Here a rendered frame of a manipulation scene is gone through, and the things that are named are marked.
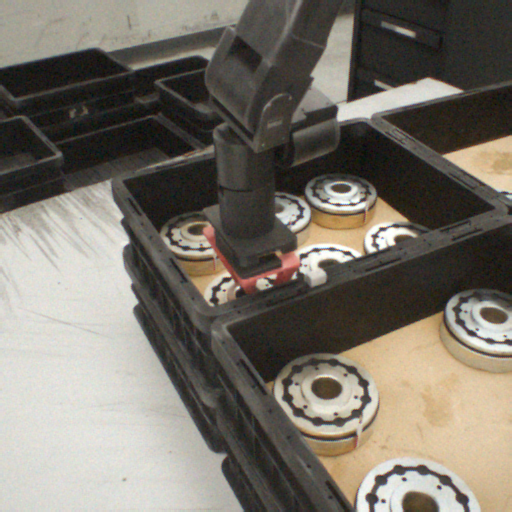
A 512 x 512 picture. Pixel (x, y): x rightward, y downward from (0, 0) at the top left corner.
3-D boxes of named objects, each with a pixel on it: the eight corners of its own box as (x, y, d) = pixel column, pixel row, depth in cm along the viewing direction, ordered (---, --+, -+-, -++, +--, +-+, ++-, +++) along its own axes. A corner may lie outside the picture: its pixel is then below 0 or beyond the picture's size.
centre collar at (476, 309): (490, 339, 66) (491, 335, 66) (460, 311, 70) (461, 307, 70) (525, 326, 68) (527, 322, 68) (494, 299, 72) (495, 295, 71)
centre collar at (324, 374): (318, 419, 58) (318, 414, 58) (290, 383, 62) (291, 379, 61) (361, 399, 60) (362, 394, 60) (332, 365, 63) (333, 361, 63)
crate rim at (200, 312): (204, 339, 60) (203, 321, 59) (109, 194, 81) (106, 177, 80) (510, 227, 75) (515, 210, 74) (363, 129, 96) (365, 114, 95)
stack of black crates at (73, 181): (93, 293, 183) (72, 192, 162) (54, 243, 202) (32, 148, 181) (209, 245, 201) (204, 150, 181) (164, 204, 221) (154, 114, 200)
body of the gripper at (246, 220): (255, 207, 72) (252, 148, 67) (299, 253, 64) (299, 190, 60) (202, 223, 69) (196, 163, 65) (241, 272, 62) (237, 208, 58)
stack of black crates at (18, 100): (44, 229, 208) (12, 101, 181) (14, 191, 228) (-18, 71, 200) (151, 192, 227) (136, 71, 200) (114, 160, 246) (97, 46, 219)
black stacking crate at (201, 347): (210, 403, 66) (204, 324, 59) (120, 254, 87) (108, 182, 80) (490, 288, 81) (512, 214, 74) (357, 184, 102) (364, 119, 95)
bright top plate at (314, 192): (335, 221, 85) (336, 217, 85) (291, 189, 92) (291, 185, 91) (390, 199, 89) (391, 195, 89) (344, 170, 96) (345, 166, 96)
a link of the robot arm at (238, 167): (200, 120, 60) (233, 140, 56) (259, 101, 63) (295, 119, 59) (206, 183, 64) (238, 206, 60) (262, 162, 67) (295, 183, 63)
